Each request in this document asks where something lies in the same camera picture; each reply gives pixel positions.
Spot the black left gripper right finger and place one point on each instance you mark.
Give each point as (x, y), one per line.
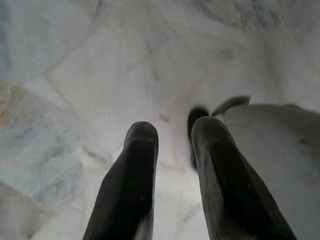
(225, 180)

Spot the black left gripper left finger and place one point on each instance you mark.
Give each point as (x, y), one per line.
(135, 175)

